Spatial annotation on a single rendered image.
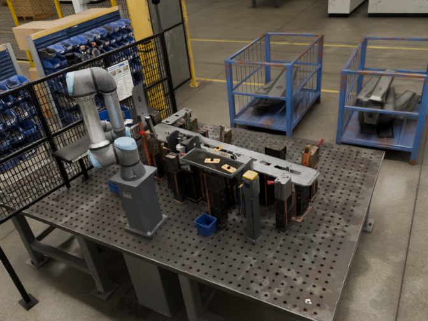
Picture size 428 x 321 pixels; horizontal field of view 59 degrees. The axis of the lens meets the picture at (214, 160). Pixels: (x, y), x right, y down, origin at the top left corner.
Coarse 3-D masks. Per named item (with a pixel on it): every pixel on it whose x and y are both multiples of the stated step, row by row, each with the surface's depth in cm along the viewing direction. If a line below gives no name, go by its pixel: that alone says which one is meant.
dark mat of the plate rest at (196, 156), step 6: (192, 150) 229; (198, 150) 228; (186, 156) 224; (192, 156) 223; (198, 156) 222; (204, 156) 222; (210, 156) 221; (216, 156) 220; (198, 162) 217; (204, 162) 216; (222, 162) 214; (228, 162) 213; (234, 162) 213; (216, 168) 210; (222, 168) 209; (228, 174) 204
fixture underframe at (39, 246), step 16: (368, 208) 307; (16, 224) 302; (368, 224) 320; (32, 240) 315; (80, 240) 261; (32, 256) 321; (48, 256) 329; (64, 256) 296; (96, 256) 273; (112, 256) 291; (96, 272) 276; (96, 288) 294; (112, 288) 293; (192, 288) 226; (208, 288) 256; (192, 304) 232; (192, 320) 243; (208, 320) 236; (224, 320) 234
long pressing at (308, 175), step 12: (156, 132) 288; (192, 132) 282; (204, 144) 266; (216, 144) 264; (228, 144) 263; (252, 156) 246; (264, 156) 244; (264, 168) 233; (276, 168) 232; (300, 168) 229; (312, 168) 228; (300, 180) 219; (312, 180) 218
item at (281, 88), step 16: (272, 32) 512; (320, 48) 488; (256, 64) 418; (272, 64) 408; (288, 64) 399; (304, 64) 512; (320, 64) 498; (272, 80) 508; (288, 80) 408; (304, 80) 458; (320, 80) 510; (256, 96) 439; (272, 96) 429; (288, 96) 418; (304, 96) 515; (320, 96) 526; (240, 112) 490; (256, 112) 481; (272, 112) 485; (288, 112) 428; (304, 112) 474; (272, 128) 450; (288, 128) 439
